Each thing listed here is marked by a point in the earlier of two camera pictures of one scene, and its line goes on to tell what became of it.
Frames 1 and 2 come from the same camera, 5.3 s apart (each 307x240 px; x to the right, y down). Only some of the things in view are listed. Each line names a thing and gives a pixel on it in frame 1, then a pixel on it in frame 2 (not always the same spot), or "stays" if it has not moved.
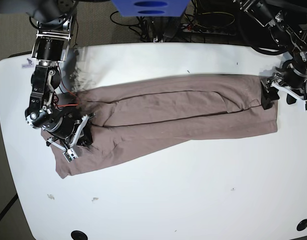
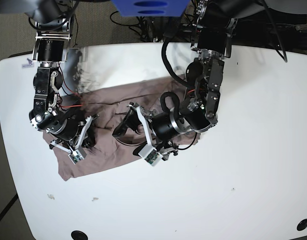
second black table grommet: x=77 y=235 stays
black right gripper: x=66 y=129 stays
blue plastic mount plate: x=151 y=8 stays
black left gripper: x=297 y=80 -> x=165 y=127
